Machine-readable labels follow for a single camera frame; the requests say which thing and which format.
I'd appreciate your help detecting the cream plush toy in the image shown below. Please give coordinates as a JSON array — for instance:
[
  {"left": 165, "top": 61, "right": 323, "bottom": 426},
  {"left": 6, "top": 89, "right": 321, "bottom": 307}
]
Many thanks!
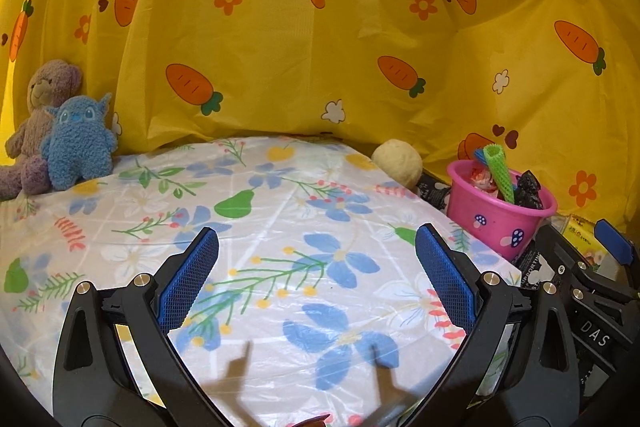
[{"left": 371, "top": 138, "right": 423, "bottom": 192}]

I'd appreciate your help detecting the yellow carrot print curtain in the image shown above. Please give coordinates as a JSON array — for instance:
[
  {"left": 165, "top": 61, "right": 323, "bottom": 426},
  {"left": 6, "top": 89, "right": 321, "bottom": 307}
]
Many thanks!
[{"left": 0, "top": 0, "right": 640, "bottom": 233}]

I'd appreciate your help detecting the blue plush monster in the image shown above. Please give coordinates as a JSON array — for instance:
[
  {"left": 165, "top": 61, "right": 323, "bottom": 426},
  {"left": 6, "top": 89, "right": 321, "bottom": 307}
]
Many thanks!
[{"left": 41, "top": 93, "right": 120, "bottom": 190}]

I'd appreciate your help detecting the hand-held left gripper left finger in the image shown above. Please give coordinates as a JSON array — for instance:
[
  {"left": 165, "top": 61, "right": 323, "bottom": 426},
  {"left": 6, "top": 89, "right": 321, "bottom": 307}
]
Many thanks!
[{"left": 51, "top": 226, "right": 226, "bottom": 427}]

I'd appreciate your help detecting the white floral bed sheet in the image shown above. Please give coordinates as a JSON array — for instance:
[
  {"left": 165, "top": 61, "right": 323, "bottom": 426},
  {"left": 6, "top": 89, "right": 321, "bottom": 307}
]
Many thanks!
[{"left": 0, "top": 134, "right": 526, "bottom": 427}]

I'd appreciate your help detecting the pink plastic bucket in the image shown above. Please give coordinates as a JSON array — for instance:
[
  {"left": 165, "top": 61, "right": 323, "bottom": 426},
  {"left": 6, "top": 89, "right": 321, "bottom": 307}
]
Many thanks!
[{"left": 446, "top": 159, "right": 558, "bottom": 262}]

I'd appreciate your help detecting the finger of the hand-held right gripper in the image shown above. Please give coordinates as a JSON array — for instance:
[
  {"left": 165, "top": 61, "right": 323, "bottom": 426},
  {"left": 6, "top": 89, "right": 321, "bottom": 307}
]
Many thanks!
[
  {"left": 537, "top": 224, "right": 626, "bottom": 295},
  {"left": 595, "top": 218, "right": 635, "bottom": 265}
]

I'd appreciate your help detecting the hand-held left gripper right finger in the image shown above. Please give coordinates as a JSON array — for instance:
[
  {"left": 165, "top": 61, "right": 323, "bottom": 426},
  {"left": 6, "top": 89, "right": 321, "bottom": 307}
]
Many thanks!
[{"left": 400, "top": 223, "right": 586, "bottom": 427}]

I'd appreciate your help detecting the green foam net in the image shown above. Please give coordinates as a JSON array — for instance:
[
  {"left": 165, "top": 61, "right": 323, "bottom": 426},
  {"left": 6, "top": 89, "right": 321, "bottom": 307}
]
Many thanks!
[{"left": 482, "top": 144, "right": 518, "bottom": 206}]

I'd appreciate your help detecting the yellow tissue pack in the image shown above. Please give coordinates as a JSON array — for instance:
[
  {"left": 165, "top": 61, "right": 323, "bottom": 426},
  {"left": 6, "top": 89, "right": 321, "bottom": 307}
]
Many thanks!
[{"left": 562, "top": 214, "right": 608, "bottom": 268}]

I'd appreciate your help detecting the purple teddy bear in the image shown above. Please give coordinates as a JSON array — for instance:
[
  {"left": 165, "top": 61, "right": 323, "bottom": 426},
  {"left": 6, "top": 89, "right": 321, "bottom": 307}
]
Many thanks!
[{"left": 0, "top": 59, "right": 83, "bottom": 202}]

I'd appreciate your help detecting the black plastic bag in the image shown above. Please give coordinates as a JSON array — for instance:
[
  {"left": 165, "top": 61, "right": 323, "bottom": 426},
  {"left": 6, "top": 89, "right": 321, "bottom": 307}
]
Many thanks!
[{"left": 514, "top": 173, "right": 546, "bottom": 209}]

